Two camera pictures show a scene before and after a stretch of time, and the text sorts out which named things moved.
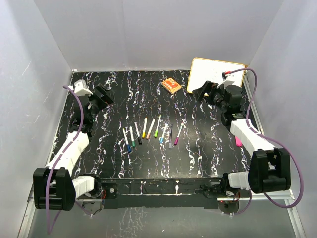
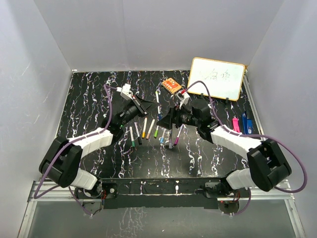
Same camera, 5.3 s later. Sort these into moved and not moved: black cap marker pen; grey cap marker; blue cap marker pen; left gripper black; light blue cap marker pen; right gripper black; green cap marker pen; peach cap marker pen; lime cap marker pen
Moved: right gripper black; blue cap marker pen; left gripper black
Not moved: black cap marker pen; peach cap marker pen; lime cap marker pen; light blue cap marker pen; green cap marker pen; grey cap marker
